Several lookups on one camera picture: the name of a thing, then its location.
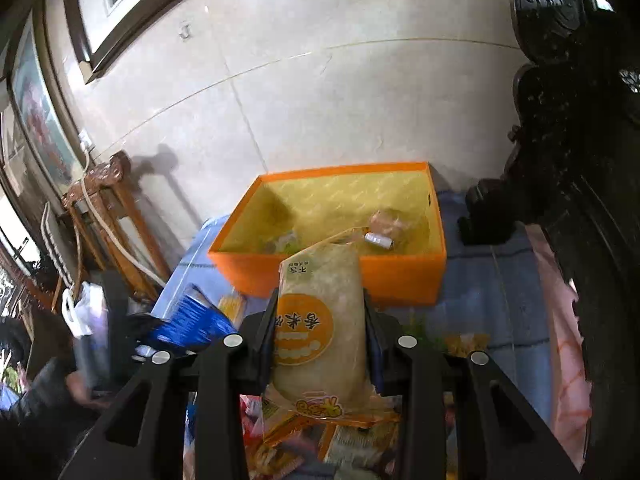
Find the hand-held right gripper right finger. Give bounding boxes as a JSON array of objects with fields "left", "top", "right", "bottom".
[{"left": 364, "top": 292, "right": 581, "bottom": 480}]

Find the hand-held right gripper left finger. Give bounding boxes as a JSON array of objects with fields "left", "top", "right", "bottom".
[{"left": 60, "top": 288, "right": 282, "bottom": 480}]

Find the beige rice cracker packet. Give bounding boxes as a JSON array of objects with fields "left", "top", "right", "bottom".
[{"left": 261, "top": 229, "right": 401, "bottom": 421}]

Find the orange cardboard box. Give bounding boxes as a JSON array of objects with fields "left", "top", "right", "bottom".
[{"left": 207, "top": 161, "right": 448, "bottom": 307}]

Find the blue snack packet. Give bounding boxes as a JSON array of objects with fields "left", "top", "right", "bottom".
[{"left": 150, "top": 282, "right": 239, "bottom": 357}]

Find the person's left forearm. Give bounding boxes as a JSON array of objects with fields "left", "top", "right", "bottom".
[{"left": 0, "top": 355, "right": 103, "bottom": 466}]

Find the white plastic bag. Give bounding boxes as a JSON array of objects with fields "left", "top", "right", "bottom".
[{"left": 61, "top": 281, "right": 110, "bottom": 392}]

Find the small yellow snack packet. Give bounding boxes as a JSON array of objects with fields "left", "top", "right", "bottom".
[{"left": 218, "top": 292, "right": 248, "bottom": 328}]

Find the green and yellow snack packet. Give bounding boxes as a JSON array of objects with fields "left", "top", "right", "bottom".
[{"left": 407, "top": 310, "right": 491, "bottom": 361}]

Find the small green packet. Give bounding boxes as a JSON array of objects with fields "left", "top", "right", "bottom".
[{"left": 262, "top": 230, "right": 307, "bottom": 256}]

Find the wooden chair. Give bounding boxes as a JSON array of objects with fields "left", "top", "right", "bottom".
[{"left": 55, "top": 152, "right": 173, "bottom": 301}]

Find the pile of snack packets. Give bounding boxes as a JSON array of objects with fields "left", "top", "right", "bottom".
[{"left": 184, "top": 390, "right": 463, "bottom": 480}]

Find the clear bread packet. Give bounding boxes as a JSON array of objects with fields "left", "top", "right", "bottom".
[{"left": 364, "top": 209, "right": 427, "bottom": 252}]

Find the blue checked blanket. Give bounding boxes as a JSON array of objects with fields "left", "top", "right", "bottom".
[{"left": 150, "top": 185, "right": 557, "bottom": 480}]

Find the pink cloth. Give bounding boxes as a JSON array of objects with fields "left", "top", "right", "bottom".
[{"left": 522, "top": 222, "right": 597, "bottom": 472}]

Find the dark carved wooden furniture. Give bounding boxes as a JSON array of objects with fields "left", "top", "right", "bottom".
[{"left": 457, "top": 0, "right": 640, "bottom": 480}]

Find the colourful framed wall picture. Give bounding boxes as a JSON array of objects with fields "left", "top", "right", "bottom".
[{"left": 6, "top": 12, "right": 95, "bottom": 197}]

